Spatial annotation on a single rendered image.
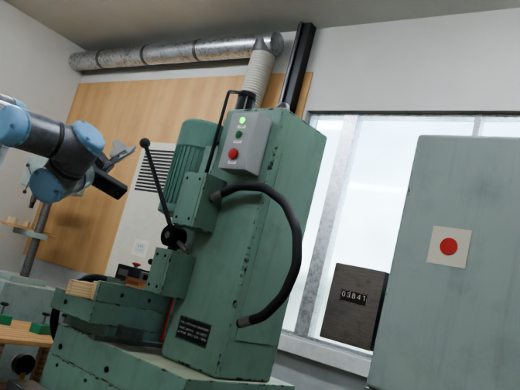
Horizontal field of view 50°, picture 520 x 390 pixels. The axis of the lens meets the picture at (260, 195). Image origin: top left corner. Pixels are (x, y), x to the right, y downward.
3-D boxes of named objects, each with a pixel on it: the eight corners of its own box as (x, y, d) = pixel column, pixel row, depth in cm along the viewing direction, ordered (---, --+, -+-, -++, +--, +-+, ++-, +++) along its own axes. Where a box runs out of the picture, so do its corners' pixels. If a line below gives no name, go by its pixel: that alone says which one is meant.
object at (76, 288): (206, 319, 188) (209, 307, 189) (210, 320, 187) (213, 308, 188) (65, 293, 148) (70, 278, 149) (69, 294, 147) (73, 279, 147)
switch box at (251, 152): (231, 175, 152) (246, 121, 155) (258, 176, 146) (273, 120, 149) (217, 167, 148) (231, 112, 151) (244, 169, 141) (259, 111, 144)
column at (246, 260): (215, 361, 166) (272, 136, 178) (271, 383, 151) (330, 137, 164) (159, 355, 149) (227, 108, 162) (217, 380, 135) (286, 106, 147)
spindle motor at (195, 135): (185, 223, 188) (209, 137, 194) (221, 228, 177) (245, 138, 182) (145, 209, 175) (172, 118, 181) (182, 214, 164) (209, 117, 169)
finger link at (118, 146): (127, 129, 162) (103, 145, 157) (141, 145, 163) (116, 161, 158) (124, 134, 165) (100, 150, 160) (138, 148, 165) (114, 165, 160)
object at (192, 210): (191, 230, 156) (205, 179, 159) (213, 234, 150) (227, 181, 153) (169, 223, 150) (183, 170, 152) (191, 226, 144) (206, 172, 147)
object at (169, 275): (168, 295, 154) (179, 253, 156) (185, 300, 150) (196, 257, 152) (141, 289, 147) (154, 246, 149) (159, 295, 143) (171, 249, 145)
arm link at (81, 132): (70, 135, 125) (42, 172, 129) (114, 149, 133) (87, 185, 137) (63, 109, 130) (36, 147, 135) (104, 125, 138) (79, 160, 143)
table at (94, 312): (177, 323, 212) (182, 308, 213) (234, 343, 192) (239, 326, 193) (32, 299, 168) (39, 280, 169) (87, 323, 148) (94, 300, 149)
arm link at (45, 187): (66, 186, 131) (46, 214, 135) (94, 174, 143) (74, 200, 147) (37, 159, 132) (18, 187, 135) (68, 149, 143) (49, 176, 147)
